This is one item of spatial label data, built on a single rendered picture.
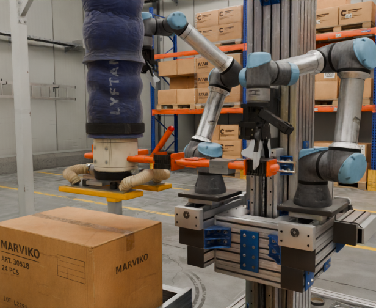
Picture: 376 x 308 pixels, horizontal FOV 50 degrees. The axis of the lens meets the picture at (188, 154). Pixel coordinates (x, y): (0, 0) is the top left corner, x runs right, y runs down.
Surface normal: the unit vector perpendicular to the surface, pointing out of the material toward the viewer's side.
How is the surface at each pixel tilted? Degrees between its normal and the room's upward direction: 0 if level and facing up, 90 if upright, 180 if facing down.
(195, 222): 90
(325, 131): 90
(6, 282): 90
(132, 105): 76
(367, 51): 83
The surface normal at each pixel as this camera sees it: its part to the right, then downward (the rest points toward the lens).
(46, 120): 0.81, 0.04
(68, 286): -0.54, 0.08
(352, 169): 0.55, 0.20
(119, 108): 0.35, -0.10
